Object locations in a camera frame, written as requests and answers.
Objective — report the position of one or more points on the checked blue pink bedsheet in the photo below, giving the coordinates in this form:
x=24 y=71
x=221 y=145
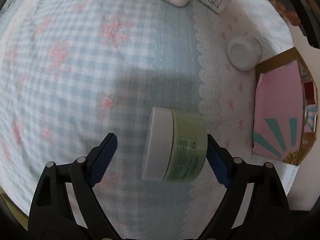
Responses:
x=74 y=70

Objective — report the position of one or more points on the pale green cream jar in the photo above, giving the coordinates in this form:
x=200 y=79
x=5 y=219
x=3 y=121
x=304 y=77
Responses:
x=176 y=146

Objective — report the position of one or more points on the white jar black band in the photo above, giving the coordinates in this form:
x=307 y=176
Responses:
x=244 y=52

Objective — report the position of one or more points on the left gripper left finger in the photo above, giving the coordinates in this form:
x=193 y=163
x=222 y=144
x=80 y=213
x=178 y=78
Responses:
x=51 y=215

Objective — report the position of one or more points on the open cardboard box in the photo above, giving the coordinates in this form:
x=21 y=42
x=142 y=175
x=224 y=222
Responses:
x=285 y=109

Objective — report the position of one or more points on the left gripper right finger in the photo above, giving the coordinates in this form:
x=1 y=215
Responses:
x=268 y=206

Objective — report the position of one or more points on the person's right hand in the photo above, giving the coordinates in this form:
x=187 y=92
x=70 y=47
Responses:
x=287 y=3

